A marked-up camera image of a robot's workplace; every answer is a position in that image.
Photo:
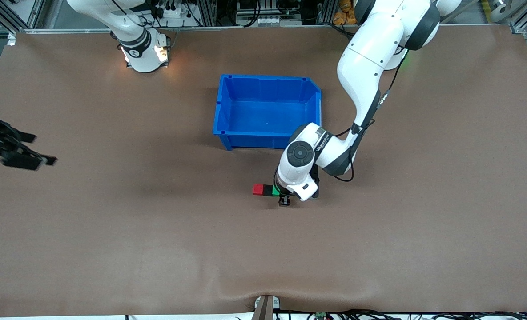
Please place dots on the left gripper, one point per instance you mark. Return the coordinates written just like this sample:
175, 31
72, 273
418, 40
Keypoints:
283, 199

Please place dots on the small green cube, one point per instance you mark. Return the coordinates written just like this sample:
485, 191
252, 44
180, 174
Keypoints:
276, 191

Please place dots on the small red cube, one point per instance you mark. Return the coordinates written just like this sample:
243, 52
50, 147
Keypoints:
258, 190

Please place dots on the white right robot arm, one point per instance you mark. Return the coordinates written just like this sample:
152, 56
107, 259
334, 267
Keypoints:
141, 53

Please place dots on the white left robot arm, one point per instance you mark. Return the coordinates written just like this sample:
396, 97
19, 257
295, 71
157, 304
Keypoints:
370, 58

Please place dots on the small black cube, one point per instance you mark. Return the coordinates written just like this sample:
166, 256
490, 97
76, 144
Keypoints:
268, 191

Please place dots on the brown table mat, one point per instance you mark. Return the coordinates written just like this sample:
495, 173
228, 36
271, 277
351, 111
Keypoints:
263, 249

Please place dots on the blue plastic storage bin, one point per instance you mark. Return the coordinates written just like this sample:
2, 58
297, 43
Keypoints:
263, 111

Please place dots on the pile of orange objects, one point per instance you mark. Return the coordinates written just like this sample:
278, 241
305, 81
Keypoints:
342, 13

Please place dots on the white power strip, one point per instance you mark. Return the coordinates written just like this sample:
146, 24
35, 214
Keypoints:
172, 11

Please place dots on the metal table edge bracket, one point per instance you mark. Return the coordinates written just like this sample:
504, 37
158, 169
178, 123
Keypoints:
267, 306

